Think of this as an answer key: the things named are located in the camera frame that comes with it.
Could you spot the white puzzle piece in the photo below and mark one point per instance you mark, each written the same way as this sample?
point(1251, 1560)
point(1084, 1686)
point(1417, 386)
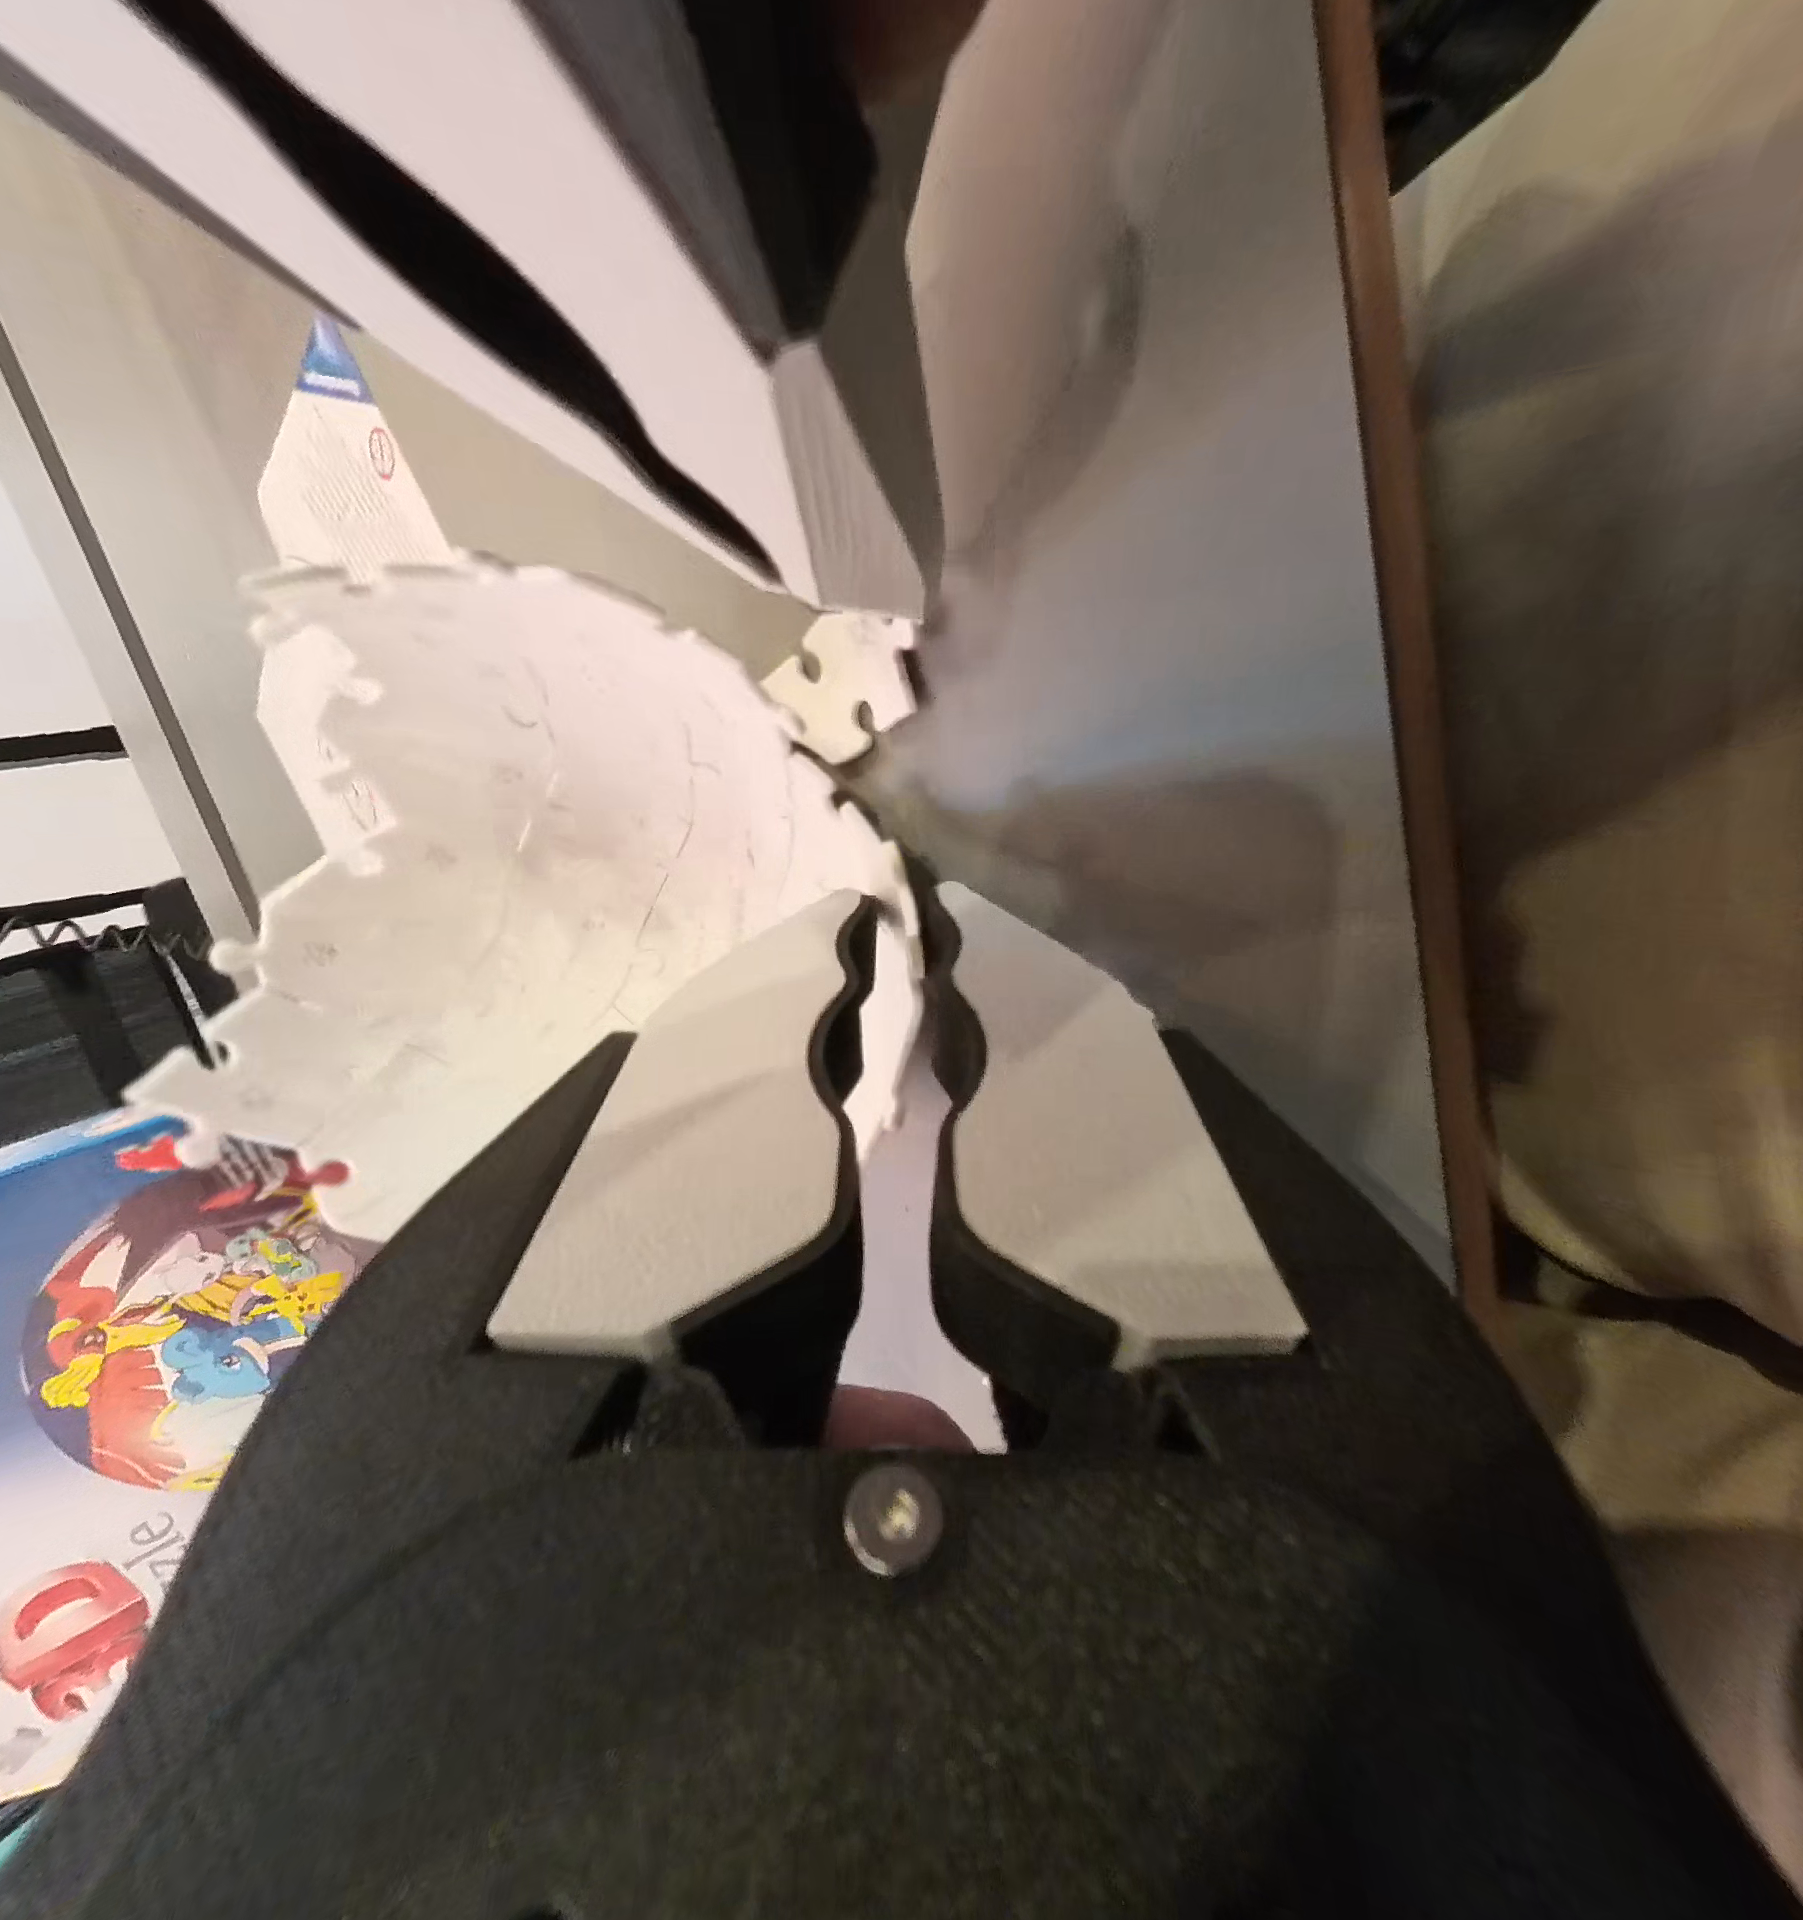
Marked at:
point(849, 691)

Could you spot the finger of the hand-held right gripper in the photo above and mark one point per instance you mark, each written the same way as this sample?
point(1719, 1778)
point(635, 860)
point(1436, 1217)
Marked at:
point(616, 255)
point(167, 137)

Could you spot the white instruction sheet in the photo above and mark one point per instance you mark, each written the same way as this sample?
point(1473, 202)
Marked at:
point(341, 466)

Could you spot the blue puzzle box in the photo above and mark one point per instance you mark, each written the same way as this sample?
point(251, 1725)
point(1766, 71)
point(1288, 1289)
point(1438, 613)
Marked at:
point(93, 1292)

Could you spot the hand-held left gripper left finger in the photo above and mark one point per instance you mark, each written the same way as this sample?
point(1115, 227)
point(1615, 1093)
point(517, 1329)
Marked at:
point(675, 1186)

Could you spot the partly built puzzle ball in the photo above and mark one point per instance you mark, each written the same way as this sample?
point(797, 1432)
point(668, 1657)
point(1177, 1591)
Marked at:
point(541, 840)

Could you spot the black desk frame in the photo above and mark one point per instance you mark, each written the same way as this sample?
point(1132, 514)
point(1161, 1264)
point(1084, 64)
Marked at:
point(31, 747)

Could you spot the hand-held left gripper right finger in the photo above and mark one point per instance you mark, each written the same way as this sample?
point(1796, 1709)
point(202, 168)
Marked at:
point(1098, 1186)

